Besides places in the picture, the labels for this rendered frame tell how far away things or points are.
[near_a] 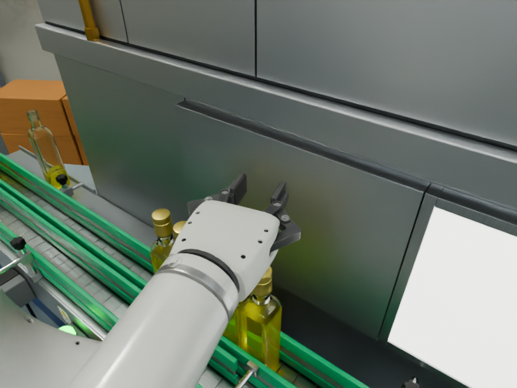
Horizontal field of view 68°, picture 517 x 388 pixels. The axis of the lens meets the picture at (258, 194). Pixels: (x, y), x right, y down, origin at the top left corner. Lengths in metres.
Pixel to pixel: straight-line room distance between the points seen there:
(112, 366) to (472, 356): 0.55
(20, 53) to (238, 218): 4.40
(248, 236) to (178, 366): 0.15
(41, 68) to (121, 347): 4.42
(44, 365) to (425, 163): 0.47
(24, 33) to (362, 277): 4.27
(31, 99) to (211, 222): 2.85
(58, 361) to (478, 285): 0.51
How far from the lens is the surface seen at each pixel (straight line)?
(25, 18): 4.56
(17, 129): 3.41
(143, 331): 0.32
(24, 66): 4.78
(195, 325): 0.33
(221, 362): 0.80
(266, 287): 0.63
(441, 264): 0.61
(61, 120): 3.17
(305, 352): 0.77
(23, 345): 0.40
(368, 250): 0.64
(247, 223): 0.42
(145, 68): 0.81
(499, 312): 0.64
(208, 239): 0.40
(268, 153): 0.65
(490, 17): 0.50
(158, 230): 0.75
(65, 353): 0.42
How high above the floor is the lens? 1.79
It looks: 37 degrees down
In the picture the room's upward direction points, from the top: straight up
